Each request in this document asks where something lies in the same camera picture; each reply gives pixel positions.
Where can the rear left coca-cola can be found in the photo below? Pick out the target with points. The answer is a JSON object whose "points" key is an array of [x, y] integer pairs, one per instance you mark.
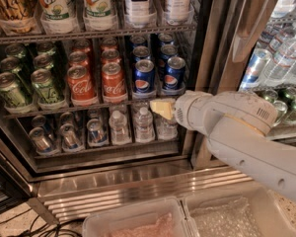
{"points": [[82, 45]]}

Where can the bottom right silver can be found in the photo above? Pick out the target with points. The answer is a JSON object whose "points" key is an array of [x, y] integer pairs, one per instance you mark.
{"points": [[97, 136]]}

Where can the silver can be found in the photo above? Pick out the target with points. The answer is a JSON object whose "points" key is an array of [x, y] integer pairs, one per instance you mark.
{"points": [[71, 139], [97, 136], [41, 141]]}

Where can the middle wire shelf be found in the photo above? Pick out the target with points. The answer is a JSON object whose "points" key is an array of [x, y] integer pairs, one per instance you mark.
{"points": [[95, 106]]}

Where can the front right coca-cola can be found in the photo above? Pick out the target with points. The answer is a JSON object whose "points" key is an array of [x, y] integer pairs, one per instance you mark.
{"points": [[113, 80]]}

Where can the middle water bottle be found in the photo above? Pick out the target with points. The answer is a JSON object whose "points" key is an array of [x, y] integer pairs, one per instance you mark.
{"points": [[144, 131]]}

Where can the rear right coca-cola can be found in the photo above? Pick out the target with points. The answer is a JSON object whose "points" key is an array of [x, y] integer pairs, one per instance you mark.
{"points": [[109, 43]]}

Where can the right 7up bottle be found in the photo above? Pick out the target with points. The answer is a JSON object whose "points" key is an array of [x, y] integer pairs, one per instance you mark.
{"points": [[98, 8]]}

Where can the tea bottle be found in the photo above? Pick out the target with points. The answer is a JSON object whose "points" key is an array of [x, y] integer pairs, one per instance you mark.
{"points": [[176, 11], [138, 12]]}

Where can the right tea bottle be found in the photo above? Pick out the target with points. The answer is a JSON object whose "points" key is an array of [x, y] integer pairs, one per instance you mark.
{"points": [[176, 11]]}

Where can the clear plastic bin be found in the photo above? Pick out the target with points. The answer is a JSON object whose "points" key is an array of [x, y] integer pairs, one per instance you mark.
{"points": [[161, 217], [239, 210]]}

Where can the left tea bottle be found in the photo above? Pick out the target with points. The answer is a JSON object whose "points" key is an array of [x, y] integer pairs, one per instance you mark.
{"points": [[138, 12]]}

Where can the left clear plastic bin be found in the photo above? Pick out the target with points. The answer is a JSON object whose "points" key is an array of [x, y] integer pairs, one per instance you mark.
{"points": [[161, 217]]}

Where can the steel fridge base grille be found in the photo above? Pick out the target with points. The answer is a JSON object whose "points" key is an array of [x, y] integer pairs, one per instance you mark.
{"points": [[74, 197]]}

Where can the pepsi can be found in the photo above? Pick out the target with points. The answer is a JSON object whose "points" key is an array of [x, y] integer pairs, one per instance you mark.
{"points": [[174, 73], [165, 39], [140, 52], [166, 51], [143, 76], [135, 41]]}

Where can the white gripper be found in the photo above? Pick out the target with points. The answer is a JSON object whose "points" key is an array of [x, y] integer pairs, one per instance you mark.
{"points": [[184, 112]]}

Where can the right clear plastic bin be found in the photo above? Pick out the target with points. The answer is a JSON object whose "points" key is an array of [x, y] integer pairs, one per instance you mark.
{"points": [[239, 210]]}

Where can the front right green can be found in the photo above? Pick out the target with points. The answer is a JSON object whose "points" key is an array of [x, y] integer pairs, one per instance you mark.
{"points": [[46, 88]]}

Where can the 7up bottle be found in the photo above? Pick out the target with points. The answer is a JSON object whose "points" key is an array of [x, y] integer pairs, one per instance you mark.
{"points": [[57, 9], [98, 8]]}

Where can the water bottle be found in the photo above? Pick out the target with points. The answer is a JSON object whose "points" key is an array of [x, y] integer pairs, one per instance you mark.
{"points": [[119, 128], [144, 131], [166, 128]]}

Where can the right water bottle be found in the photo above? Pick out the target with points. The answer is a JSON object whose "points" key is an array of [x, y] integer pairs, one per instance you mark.
{"points": [[166, 128]]}

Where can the green can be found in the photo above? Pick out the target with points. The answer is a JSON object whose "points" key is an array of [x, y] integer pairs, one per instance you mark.
{"points": [[16, 66], [13, 92], [43, 61], [46, 88], [16, 50], [46, 48]]}

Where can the left 7up bottle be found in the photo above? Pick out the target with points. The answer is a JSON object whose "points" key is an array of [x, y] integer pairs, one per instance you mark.
{"points": [[57, 9]]}

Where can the bottom left silver can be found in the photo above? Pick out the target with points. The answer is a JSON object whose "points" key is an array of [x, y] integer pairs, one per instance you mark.
{"points": [[41, 141]]}

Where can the rear right green can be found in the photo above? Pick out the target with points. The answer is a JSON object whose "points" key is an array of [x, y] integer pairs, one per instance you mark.
{"points": [[46, 48]]}

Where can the wire shelf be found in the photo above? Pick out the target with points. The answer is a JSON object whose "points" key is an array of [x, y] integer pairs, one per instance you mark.
{"points": [[96, 35], [95, 106]]}

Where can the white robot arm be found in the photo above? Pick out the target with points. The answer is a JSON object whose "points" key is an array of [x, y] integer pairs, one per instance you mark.
{"points": [[235, 125]]}

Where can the left water bottle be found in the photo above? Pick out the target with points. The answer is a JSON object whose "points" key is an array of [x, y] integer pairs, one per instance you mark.
{"points": [[119, 128]]}

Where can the rear left green can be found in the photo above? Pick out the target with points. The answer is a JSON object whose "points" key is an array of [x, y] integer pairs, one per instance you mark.
{"points": [[16, 50]]}

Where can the orange drink bottle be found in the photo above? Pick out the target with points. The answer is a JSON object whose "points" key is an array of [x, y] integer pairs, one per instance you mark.
{"points": [[18, 11]]}

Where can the coca-cola can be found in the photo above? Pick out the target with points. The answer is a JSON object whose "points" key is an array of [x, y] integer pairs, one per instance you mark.
{"points": [[109, 43], [82, 45], [80, 83], [113, 80], [110, 55], [79, 58]]}

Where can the steel fridge door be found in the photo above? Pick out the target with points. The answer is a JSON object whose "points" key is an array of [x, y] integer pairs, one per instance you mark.
{"points": [[226, 34]]}

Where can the front left coca-cola can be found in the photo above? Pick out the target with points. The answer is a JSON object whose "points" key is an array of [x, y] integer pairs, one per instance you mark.
{"points": [[80, 83]]}

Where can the upper wire shelf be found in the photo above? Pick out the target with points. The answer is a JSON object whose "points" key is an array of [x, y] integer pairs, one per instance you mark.
{"points": [[96, 35]]}

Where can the front left green can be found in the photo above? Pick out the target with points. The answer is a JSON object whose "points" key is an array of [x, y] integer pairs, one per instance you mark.
{"points": [[13, 92]]}

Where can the bottom middle silver can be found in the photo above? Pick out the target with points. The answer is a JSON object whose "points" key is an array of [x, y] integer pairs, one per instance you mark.
{"points": [[71, 139]]}

